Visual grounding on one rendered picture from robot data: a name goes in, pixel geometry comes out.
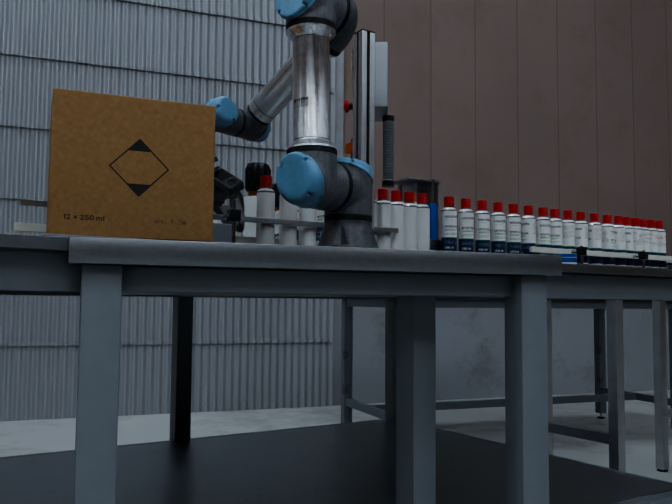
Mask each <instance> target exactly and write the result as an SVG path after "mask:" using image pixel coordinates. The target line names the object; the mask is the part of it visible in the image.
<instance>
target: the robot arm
mask: <svg viewBox="0 0 672 504"><path fill-rule="evenodd" d="M275 6H276V10H277V12H278V14H280V16H281V17H282V18H283V19H286V36H287V37H288V38H289V39H290V40H291V41H292V56H291V57H290V58H289V59H288V61H287V62H286V63H285V64H284V65H283V66H282V67H281V68H280V70H279V71H278V72H277V73H276V74H275V75H274V76H273V77H272V79H271V80H270V81H269V82H268V83H267V84H266V85H265V86H264V88H263V89H262V90H261V91H260V92H259V93H258V94H257V95H256V97H255V98H254V99H253V100H252V101H251V102H250V103H249V105H248V106H247V107H246V108H245V109H244V110H242V109H239V108H237V107H236V105H235V103H234V102H233V101H231V100H230V98H228V97H226V96H220V97H218V98H214V99H211V100H209V101H208V102H207V103H205V104H203V105H207V106H214V107H215V108H216V111H215V132H219V133H222V134H226V135H230V136H234V137H238V138H242V139H245V140H247V141H253V142H262V141H264V140H266V139H267V138H268V136H269V133H270V132H271V122H272V120H273V119H274V118H275V117H276V116H277V115H278V114H279V113H280V112H281V111H282V110H283V109H284V108H285V106H286V105H287V104H288V103H289V102H290V101H291V100H292V99H293V142H292V144H291V145H290V146H289V147H288V148H287V149H286V155H285V156H284V157H283V158H282V159H281V161H280V163H281V164H280V165H278V167H277V171H276V183H277V187H278V190H279V192H280V194H281V196H282V197H283V198H284V199H285V200H286V201H287V202H289V203H290V204H293V205H296V206H298V207H301V208H306V209H308V208H311V209H316V210H322V211H324V227H323V231H322V234H321V237H320V240H319V243H318V245H317V246H331V247H357V248H379V247H378V244H377V241H376V238H375V234H374V231H373V228H372V186H373V177H372V169H371V167H370V165H369V164H367V163H366V162H364V161H361V160H358V159H350V158H347V157H337V148H336V147H335V146H334V145H333V144H332V143H331V141H330V58H335V57H338V55H339V54H340V53H341V52H342V51H343V50H344V49H345V48H346V46H347V45H348V44H349V42H350V41H351V39H352V37H353V35H354V33H355V30H356V28H357V23H358V10H357V6H356V4H355V2H354V0H275ZM242 189H244V184H243V181H242V180H240V179H238V178H237V177H235V176H234V175H232V174H231V173H229V172H227V171H226V170H224V169H223V168H221V167H220V166H217V167H214V207H213V210H214V212H215V213H216V214H222V215H226V214H227V210H229V209H230V208H231V205H232V200H236V209H240V210H241V216H245V214H244V210H245V209H244V199H243V196H242V194H241V192H240V191H241V190H242ZM226 199H230V200H229V202H230V207H229V206H226V205H223V204H224V202H225V200H226Z"/></svg>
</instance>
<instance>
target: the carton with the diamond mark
mask: <svg viewBox="0 0 672 504"><path fill-rule="evenodd" d="M215 111H216V108H215V107H214V106H207V105H198V104H190V103H181V102H173V101H164V100H155V99H147V98H138V97H129V96H121V95H112V94H103V93H95V92H86V91H77V90H69V89H60V88H54V89H53V96H52V102H51V118H50V143H49V170H48V197H47V224H46V233H47V234H65V235H83V236H101V237H119V238H137V239H156V240H173V241H199V242H212V241H213V207H214V159H215Z"/></svg>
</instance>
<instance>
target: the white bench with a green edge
mask: <svg viewBox="0 0 672 504"><path fill-rule="evenodd" d="M353 307H385V299H342V323H341V423H349V422H352V408H353V409H356V410H359V411H361V412H364V413H367V414H369V415H372V416H375V417H377V418H380V419H385V404H380V405H368V404H366V403H363V402H360V401H357V400H354V399H352V360H353ZM435 308H505V307H504V300H450V299H435ZM551 309H594V368H595V394H594V395H572V396H553V404H566V403H585V402H595V412H596V413H600V416H597V418H598V419H605V417H603V416H602V413H607V408H606V401H608V388H606V351H605V309H606V300H551ZM623 309H652V300H623ZM665 309H668V320H669V362H670V398H667V404H668V406H671V408H672V311H671V301H665ZM624 400H640V401H646V402H651V403H654V395H649V394H642V393H636V392H630V391H624ZM488 407H505V399H487V400H466V401H444V402H436V410H449V409H469V408H488Z"/></svg>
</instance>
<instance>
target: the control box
mask: <svg viewBox="0 0 672 504"><path fill-rule="evenodd" d="M387 111H388V42H375V122H382V116H384V115H387Z"/></svg>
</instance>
